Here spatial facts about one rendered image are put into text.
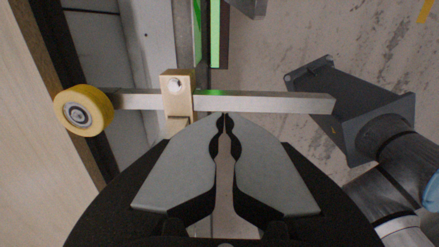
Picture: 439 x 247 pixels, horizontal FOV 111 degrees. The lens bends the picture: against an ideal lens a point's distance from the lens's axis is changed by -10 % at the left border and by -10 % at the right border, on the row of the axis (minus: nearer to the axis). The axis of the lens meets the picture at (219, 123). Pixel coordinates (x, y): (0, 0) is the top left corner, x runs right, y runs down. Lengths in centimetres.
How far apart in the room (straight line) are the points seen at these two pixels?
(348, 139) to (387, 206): 25
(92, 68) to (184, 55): 20
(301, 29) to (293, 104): 92
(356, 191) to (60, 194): 80
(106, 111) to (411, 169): 74
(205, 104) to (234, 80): 88
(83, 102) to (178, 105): 14
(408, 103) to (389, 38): 73
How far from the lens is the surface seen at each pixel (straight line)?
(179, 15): 43
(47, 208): 62
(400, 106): 83
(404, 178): 68
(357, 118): 75
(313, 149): 161
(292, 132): 144
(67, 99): 32
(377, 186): 68
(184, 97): 29
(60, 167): 45
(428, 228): 328
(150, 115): 62
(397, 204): 69
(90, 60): 45
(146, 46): 55
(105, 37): 50
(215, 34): 42
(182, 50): 43
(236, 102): 29
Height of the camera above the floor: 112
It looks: 60 degrees down
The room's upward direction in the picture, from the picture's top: 177 degrees counter-clockwise
